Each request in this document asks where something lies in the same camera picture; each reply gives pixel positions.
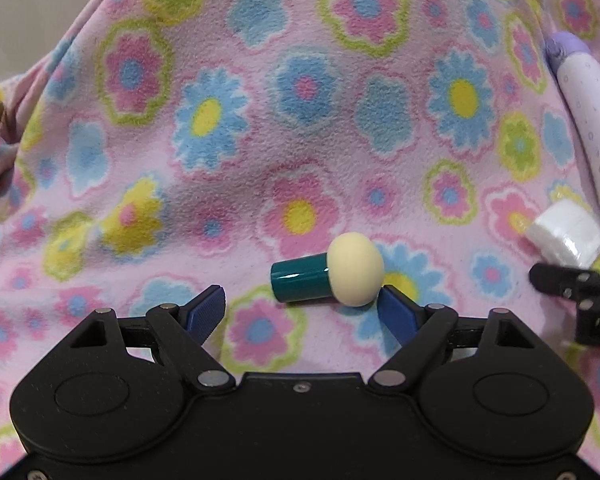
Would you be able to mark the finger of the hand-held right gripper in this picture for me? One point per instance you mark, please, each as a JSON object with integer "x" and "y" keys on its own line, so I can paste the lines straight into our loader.
{"x": 565, "y": 280}

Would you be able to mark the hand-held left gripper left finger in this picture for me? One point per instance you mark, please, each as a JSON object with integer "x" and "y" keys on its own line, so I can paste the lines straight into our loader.
{"x": 205, "y": 310}

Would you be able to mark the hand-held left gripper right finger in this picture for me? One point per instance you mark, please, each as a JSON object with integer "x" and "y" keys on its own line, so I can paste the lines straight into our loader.
{"x": 397, "y": 315}

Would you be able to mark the white cotton pads pack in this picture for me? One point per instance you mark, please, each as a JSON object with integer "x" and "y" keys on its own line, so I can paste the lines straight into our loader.
{"x": 567, "y": 235}

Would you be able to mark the white and purple bottle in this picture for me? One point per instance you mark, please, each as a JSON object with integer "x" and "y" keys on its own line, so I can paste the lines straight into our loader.
{"x": 590, "y": 120}

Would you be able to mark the pink floral fleece blanket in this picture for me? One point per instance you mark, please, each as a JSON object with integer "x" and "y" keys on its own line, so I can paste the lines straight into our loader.
{"x": 230, "y": 135}

